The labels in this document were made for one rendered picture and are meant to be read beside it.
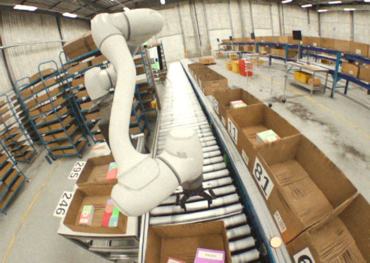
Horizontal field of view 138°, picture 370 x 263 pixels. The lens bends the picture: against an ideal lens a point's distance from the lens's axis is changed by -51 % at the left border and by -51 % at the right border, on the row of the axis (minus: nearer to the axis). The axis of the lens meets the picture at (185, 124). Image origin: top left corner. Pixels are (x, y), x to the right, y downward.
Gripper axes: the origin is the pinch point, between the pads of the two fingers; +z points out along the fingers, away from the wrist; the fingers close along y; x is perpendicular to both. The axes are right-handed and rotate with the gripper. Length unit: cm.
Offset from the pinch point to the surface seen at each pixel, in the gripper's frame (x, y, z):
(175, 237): 10.7, 12.1, 9.4
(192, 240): 12.7, 4.6, 9.4
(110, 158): -50, 63, 4
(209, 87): -128, -35, -12
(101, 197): -17, 62, 10
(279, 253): 30.1, -25.6, -3.9
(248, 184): -3.8, -25.1, -3.8
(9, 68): -542, 907, -282
